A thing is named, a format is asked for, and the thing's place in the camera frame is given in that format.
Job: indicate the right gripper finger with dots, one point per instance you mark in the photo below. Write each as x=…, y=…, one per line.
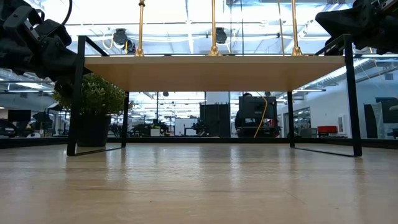
x=345, y=25

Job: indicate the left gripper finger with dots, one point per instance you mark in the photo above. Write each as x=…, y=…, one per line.
x=60, y=62

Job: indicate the medium gold candlestick holder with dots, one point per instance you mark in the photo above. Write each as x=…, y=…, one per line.
x=294, y=31

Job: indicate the short gold candlestick holder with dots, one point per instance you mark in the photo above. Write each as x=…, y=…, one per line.
x=140, y=31

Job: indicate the tall gold candlestick holder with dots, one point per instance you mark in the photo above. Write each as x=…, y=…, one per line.
x=214, y=31

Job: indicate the green potted plant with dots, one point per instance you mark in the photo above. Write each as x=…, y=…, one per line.
x=99, y=96

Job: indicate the red box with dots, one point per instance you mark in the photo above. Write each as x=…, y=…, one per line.
x=327, y=129

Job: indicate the person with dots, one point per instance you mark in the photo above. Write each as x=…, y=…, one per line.
x=239, y=119

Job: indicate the wooden riser shelf black legs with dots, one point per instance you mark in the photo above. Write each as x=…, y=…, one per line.
x=211, y=74

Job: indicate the black cabinet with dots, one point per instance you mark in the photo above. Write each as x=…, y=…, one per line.
x=214, y=119

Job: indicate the black wall screen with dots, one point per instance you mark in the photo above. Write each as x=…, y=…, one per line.
x=257, y=107

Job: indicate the black aluminium rig frame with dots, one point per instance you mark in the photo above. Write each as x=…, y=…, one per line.
x=217, y=140

